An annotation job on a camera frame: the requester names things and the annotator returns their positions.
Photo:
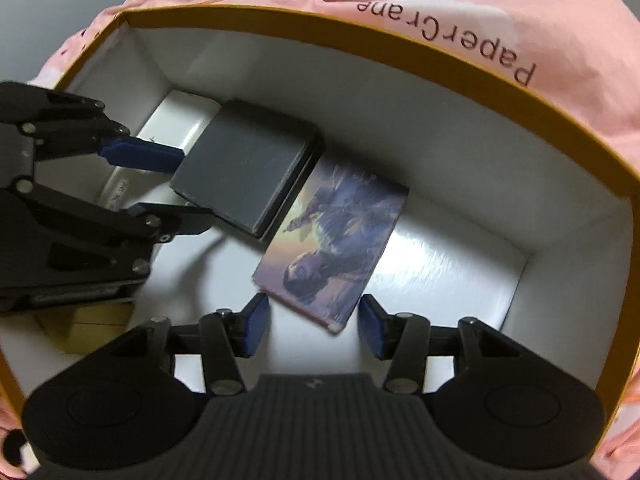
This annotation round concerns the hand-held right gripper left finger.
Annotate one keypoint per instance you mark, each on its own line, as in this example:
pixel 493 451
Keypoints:
pixel 256 325

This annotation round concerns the grey box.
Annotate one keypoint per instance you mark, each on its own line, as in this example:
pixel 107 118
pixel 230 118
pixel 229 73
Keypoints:
pixel 240 160

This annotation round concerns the yellow cardboard box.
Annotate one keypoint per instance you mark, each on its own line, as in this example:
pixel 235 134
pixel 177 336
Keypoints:
pixel 450 240

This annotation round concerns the white box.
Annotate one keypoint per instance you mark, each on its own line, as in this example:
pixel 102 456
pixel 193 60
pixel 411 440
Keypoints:
pixel 175 115

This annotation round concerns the gold box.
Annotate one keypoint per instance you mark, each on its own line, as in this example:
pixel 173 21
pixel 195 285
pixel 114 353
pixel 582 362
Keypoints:
pixel 85 327

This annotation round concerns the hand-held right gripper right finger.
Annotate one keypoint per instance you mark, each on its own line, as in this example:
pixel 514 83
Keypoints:
pixel 372 325

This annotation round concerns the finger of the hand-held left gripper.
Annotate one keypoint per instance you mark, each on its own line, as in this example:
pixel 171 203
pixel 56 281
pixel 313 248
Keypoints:
pixel 145 155
pixel 175 220

